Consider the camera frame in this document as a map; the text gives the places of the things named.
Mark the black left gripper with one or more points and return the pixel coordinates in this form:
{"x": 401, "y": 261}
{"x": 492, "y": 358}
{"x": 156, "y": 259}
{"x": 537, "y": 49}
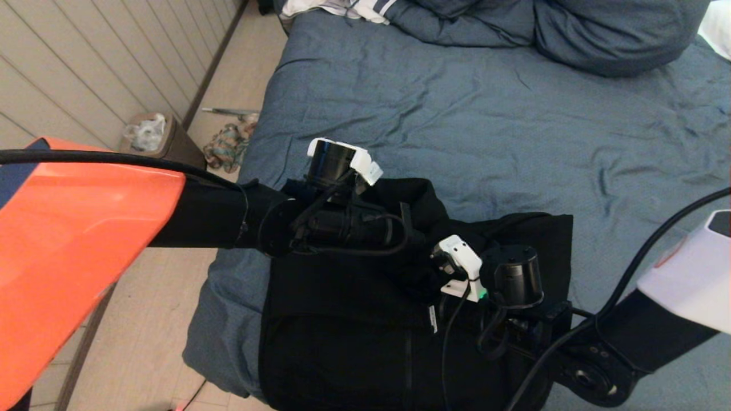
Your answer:
{"x": 354, "y": 228}

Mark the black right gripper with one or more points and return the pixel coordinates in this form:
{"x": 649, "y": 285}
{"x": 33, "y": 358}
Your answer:
{"x": 474, "y": 334}

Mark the black hoodie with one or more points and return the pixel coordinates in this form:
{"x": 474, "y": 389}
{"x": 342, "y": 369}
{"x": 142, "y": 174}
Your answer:
{"x": 342, "y": 319}

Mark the multicoloured cloth bundle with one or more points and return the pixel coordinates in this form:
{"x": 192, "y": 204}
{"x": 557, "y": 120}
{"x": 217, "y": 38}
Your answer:
{"x": 228, "y": 149}

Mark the thin grey rod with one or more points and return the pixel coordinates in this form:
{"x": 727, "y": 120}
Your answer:
{"x": 228, "y": 111}

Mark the brown trash bin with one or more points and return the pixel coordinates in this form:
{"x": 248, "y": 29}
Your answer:
{"x": 183, "y": 151}

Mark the blue bed cover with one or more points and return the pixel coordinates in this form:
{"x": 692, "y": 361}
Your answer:
{"x": 514, "y": 103}

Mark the white striped garment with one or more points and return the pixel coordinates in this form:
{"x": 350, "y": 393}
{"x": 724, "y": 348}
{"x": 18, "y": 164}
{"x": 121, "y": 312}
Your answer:
{"x": 365, "y": 10}

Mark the clear plastic bin bag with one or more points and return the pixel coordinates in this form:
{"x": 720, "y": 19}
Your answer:
{"x": 145, "y": 136}

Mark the small dark object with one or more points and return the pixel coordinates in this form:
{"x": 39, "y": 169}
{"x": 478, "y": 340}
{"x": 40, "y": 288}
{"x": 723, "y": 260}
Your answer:
{"x": 265, "y": 7}

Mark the bunched blue duvet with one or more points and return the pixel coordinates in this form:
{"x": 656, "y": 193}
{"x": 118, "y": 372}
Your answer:
{"x": 599, "y": 34}

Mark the white pillow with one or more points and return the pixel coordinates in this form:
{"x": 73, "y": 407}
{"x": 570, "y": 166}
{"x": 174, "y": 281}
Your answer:
{"x": 721, "y": 28}

